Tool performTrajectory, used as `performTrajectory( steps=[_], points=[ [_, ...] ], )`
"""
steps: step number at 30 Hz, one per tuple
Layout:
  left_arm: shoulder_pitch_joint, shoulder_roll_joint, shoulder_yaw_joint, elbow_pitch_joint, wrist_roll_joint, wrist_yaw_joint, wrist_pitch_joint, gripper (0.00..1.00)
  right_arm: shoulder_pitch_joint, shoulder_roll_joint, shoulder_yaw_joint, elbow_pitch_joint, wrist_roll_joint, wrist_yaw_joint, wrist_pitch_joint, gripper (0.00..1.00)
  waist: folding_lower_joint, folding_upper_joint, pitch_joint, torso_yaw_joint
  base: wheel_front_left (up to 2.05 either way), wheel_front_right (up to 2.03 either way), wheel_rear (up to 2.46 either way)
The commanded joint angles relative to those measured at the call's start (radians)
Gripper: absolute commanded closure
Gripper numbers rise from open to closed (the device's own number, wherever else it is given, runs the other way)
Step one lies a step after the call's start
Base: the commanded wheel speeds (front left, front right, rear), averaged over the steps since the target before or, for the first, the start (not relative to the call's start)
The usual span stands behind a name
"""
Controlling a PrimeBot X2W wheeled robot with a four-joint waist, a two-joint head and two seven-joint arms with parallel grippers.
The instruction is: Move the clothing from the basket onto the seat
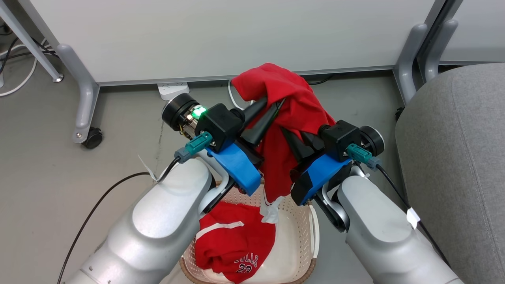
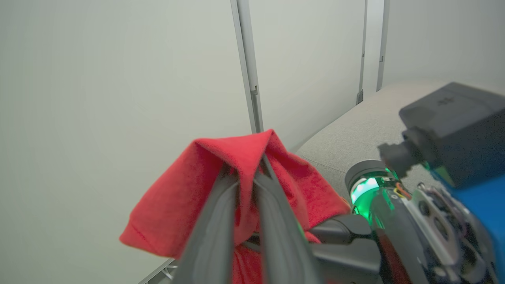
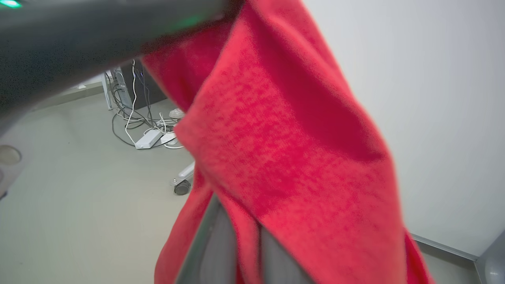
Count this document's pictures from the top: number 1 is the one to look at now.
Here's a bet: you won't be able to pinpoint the grey partition foot with caster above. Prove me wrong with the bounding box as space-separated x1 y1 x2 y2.
55 44 100 144

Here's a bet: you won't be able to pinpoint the wide white partition panel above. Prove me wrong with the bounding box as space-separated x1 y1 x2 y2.
18 0 446 86

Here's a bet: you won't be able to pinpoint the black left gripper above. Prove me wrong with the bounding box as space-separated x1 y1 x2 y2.
185 97 286 153

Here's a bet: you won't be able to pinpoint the black floor cables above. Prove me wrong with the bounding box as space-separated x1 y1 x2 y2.
0 24 60 74

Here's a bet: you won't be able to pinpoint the cream perforated laundry basket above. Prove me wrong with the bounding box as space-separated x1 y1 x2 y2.
180 179 319 284

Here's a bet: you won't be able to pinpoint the black cable under partition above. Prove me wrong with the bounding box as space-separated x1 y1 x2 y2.
306 75 334 86

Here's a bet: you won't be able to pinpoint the coiled white power cable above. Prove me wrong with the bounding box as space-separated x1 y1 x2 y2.
228 80 254 110

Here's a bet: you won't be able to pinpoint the white power strip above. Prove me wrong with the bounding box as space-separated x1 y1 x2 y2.
157 82 190 101

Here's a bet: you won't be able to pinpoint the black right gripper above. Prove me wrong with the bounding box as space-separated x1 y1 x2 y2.
280 120 362 163

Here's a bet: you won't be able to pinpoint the grey metal table leg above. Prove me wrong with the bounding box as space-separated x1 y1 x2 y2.
0 0 64 83

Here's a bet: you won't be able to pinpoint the grey fabric sofa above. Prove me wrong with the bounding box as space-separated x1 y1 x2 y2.
395 62 505 284

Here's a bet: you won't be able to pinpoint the black caster wheel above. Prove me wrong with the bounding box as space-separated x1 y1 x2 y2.
82 127 104 149

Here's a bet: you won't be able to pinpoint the narrow white partition panel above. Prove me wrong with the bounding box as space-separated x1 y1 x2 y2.
440 0 505 66

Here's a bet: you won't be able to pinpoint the red Bulls jersey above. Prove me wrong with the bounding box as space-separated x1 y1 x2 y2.
195 202 277 284

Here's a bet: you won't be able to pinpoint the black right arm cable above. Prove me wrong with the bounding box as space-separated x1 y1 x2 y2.
346 144 451 267

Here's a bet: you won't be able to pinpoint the white floor cables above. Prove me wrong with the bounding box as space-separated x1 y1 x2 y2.
0 39 52 97

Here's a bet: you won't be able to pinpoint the plain red garment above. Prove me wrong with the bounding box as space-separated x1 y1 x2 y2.
232 63 337 224

